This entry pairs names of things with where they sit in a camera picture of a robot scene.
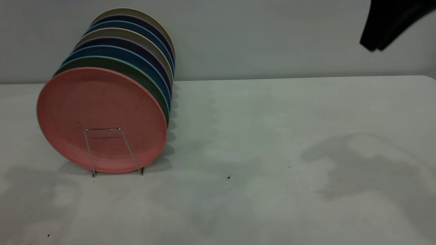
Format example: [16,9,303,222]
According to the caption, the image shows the green plate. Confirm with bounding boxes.
[54,56,170,128]

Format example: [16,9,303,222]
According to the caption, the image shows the beige plate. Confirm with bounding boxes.
[75,28,174,85]
[90,8,176,62]

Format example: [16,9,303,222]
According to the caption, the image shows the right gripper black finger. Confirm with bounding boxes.
[377,0,436,51]
[359,0,406,52]

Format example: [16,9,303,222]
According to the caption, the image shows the metal wire plate rack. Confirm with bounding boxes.
[84,128,145,178]

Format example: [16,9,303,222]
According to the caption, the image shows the blue plate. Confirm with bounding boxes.
[61,46,172,113]
[83,21,175,74]

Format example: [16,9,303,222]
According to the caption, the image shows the dark purple plate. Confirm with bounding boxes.
[90,15,175,62]
[73,37,173,99]

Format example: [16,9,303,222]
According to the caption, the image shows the pink plate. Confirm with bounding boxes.
[36,67,168,174]

